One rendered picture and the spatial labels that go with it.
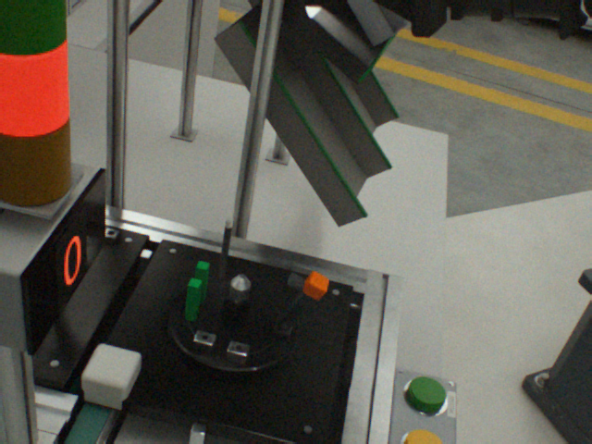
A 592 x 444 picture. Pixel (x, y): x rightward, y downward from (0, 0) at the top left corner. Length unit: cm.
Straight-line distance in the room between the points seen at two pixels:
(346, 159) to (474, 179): 207
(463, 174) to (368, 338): 226
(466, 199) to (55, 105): 255
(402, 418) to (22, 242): 45
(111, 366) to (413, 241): 59
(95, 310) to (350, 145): 42
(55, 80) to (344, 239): 75
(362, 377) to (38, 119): 48
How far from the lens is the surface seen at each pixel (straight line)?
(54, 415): 74
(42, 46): 42
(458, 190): 295
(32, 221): 49
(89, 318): 80
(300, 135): 88
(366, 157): 102
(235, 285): 74
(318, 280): 72
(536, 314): 112
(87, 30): 164
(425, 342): 100
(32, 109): 43
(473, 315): 107
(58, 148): 46
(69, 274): 52
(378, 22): 83
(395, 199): 124
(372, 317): 86
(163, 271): 85
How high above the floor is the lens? 155
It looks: 37 degrees down
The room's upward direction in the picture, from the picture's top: 12 degrees clockwise
